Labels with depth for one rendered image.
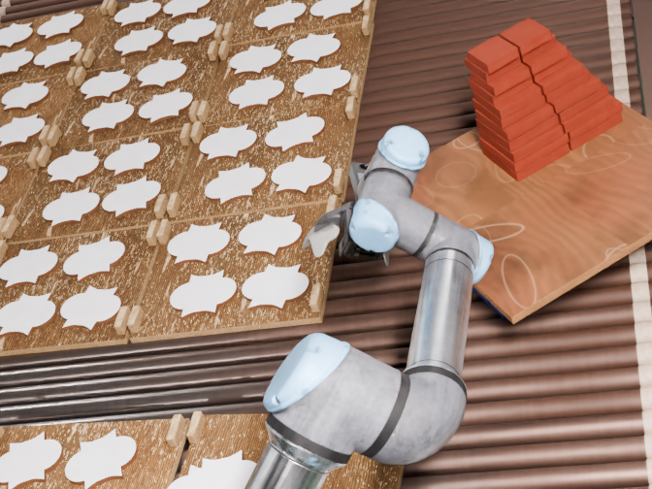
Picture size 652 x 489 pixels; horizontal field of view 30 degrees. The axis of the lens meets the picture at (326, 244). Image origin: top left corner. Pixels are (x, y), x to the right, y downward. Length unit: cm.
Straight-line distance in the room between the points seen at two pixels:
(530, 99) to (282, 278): 61
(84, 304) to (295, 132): 64
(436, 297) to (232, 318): 81
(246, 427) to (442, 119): 92
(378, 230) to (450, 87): 115
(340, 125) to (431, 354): 129
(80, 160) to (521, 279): 132
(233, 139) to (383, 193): 114
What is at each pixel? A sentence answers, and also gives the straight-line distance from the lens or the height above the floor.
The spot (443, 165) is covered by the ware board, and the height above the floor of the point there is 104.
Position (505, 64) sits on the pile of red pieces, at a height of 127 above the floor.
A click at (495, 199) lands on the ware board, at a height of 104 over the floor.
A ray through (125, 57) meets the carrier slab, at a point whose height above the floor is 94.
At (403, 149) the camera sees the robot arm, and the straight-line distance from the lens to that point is 185.
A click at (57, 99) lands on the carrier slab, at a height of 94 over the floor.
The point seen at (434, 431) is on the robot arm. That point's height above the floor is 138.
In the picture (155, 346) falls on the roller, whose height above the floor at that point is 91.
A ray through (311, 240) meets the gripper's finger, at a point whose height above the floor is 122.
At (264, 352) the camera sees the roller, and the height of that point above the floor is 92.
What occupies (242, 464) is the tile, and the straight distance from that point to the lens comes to 207.
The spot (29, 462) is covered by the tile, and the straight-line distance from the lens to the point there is 238.
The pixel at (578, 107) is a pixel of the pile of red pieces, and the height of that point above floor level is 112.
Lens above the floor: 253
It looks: 39 degrees down
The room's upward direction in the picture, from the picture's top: 21 degrees counter-clockwise
